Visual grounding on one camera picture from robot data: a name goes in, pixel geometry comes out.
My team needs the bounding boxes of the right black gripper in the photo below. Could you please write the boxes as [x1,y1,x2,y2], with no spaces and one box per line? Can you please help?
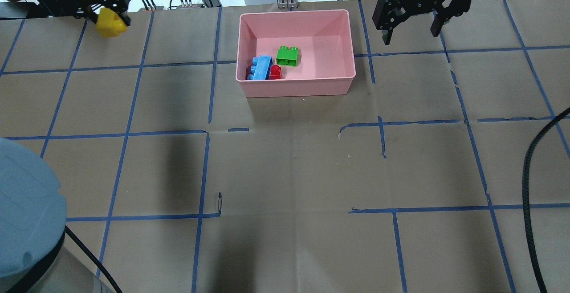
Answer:
[372,0,472,45]

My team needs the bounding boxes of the yellow two-stud block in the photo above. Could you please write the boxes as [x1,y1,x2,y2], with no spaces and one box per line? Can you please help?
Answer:
[95,7,127,38]

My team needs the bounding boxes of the green two-stud block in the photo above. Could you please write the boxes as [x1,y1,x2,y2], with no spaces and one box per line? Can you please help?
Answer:
[276,45,300,66]

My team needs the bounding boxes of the red small block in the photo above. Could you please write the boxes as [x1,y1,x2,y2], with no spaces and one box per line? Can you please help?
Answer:
[268,64,282,80]

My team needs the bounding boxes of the blue three-stud block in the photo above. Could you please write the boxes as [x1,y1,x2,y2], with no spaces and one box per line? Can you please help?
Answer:
[246,54,273,81]

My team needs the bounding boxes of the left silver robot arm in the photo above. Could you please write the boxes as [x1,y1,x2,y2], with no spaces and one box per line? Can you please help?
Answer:
[0,0,130,293]

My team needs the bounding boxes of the pink plastic box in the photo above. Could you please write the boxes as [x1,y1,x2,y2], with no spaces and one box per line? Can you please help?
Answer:
[236,9,356,98]

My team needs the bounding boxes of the brown paper table mat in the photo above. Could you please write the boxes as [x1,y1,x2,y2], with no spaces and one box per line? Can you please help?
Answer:
[1,0,569,293]

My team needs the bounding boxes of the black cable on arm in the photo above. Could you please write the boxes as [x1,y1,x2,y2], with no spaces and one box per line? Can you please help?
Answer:
[522,106,570,293]

